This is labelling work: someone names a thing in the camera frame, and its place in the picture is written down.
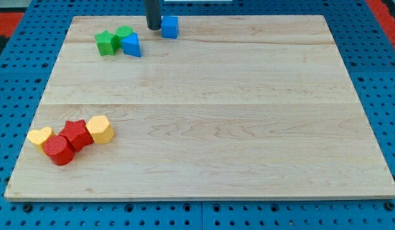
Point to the green star block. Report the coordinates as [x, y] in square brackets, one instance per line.
[107, 43]

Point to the red star block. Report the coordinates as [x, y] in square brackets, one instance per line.
[77, 134]

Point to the yellow heart block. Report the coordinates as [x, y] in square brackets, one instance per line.
[39, 137]

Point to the light wooden board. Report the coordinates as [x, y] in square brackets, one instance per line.
[246, 108]

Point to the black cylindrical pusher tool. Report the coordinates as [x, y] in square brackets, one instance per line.
[153, 14]

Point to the red cylinder block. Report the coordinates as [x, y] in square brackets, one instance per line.
[59, 150]

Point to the yellow hexagon block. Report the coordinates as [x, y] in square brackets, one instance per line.
[100, 129]

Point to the blue cube block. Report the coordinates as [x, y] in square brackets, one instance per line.
[169, 27]

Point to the blue triangle block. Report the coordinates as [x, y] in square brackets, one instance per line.
[131, 46]

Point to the green cylinder block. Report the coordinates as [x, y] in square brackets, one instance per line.
[124, 31]

